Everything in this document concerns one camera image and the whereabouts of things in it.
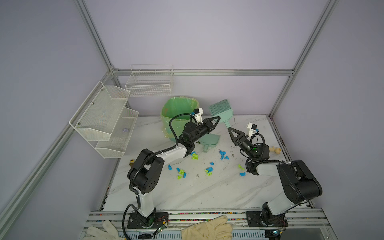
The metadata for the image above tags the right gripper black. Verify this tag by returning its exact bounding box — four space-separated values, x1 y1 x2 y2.
227 129 256 162

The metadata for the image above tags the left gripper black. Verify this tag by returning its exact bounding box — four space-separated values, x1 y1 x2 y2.
191 116 220 144

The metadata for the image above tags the green hand brush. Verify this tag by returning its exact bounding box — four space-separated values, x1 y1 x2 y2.
209 99 234 129

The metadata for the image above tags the green plastic dustpan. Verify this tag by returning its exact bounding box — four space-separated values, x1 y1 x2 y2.
199 134 220 153

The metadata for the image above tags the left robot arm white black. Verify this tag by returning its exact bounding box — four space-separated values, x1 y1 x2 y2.
127 113 221 219

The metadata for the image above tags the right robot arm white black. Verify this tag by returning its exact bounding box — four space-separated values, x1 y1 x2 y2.
228 127 323 227

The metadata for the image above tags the blue paper scrap cluster right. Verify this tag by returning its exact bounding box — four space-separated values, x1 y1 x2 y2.
219 150 229 161

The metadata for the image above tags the green blue scrap centre top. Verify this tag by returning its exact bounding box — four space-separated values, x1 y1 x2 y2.
191 152 199 160

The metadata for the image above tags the beige small toy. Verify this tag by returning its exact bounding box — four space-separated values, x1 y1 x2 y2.
270 146 282 155

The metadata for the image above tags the blue green scrap centre bottom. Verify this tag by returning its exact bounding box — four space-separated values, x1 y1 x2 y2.
205 167 213 176

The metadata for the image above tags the green trash bin with bag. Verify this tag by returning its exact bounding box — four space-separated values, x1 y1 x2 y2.
161 97 200 142

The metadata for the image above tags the green blue scrap left bottom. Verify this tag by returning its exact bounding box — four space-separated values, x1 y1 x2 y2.
177 168 187 180

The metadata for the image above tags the beige work glove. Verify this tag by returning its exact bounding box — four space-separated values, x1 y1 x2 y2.
181 215 233 240

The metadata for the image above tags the lower white mesh shelf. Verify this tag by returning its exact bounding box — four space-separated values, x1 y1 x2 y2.
96 108 139 159

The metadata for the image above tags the white mesh shelf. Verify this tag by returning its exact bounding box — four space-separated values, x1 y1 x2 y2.
96 108 139 159
69 82 130 142

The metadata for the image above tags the upper white mesh shelf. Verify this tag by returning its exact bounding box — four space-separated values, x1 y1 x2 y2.
69 82 130 142

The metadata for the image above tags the white work glove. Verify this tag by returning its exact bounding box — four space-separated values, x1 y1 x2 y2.
82 220 125 240

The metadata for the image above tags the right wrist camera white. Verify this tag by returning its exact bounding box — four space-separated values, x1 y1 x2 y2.
247 123 259 137

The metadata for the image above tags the white wire basket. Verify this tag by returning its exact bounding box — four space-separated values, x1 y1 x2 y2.
125 65 174 97

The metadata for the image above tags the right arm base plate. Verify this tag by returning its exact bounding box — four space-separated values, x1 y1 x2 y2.
246 211 288 228

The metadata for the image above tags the aluminium rail front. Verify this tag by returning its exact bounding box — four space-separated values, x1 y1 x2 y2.
80 207 332 232

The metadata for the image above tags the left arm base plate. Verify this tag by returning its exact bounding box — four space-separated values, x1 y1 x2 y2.
126 212 169 229

